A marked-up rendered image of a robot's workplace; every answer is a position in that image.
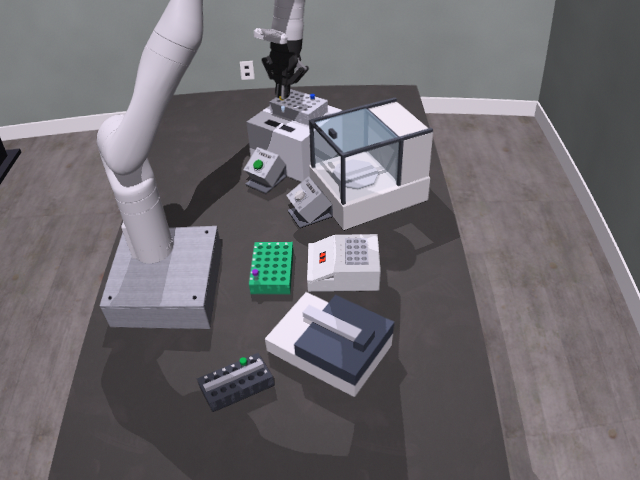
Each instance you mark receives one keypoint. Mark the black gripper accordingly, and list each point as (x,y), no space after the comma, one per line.
(290,52)

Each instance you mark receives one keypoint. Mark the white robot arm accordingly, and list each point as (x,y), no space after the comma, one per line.
(165,58)

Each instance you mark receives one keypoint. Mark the green tube rack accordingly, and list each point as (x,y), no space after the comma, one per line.
(274,264)

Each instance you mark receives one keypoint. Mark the white balance with glass enclosure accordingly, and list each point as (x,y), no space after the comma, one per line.
(366,167)

